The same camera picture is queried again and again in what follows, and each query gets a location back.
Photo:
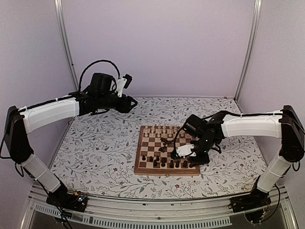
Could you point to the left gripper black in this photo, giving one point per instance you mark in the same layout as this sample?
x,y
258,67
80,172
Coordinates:
x,y
125,107

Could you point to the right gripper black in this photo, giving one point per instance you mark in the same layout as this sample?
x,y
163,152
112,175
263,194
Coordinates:
x,y
196,161

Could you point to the dark piece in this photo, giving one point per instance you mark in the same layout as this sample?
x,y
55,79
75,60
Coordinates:
x,y
155,163
171,163
185,164

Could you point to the wooden chess board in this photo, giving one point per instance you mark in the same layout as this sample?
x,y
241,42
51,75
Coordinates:
x,y
148,146

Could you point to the dark piece placed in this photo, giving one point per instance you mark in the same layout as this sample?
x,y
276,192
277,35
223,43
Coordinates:
x,y
163,162

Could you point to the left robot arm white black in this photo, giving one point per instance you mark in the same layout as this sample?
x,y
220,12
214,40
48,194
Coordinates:
x,y
23,124

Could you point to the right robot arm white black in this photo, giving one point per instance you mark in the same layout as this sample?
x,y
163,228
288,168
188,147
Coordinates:
x,y
280,135

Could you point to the row of white pieces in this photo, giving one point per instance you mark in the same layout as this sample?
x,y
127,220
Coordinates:
x,y
160,131

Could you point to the pile of dark pieces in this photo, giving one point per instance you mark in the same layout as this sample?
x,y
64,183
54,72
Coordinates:
x,y
165,142

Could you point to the floral patterned table mat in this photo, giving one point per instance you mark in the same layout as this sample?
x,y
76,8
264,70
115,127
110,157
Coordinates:
x,y
122,155

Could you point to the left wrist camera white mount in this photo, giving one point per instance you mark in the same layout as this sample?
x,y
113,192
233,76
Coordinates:
x,y
123,83

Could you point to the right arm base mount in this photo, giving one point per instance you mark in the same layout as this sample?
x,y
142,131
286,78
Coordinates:
x,y
255,199

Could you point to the left aluminium frame post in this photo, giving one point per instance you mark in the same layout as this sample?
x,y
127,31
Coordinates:
x,y
65,42

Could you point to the aluminium frame post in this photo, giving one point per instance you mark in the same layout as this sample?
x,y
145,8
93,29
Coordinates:
x,y
249,50
65,42

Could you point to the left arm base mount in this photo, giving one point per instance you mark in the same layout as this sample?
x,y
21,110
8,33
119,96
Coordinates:
x,y
76,201

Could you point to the front aluminium rail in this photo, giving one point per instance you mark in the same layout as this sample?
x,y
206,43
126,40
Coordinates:
x,y
126,213

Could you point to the right aluminium frame post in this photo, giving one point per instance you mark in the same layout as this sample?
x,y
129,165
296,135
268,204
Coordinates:
x,y
249,50

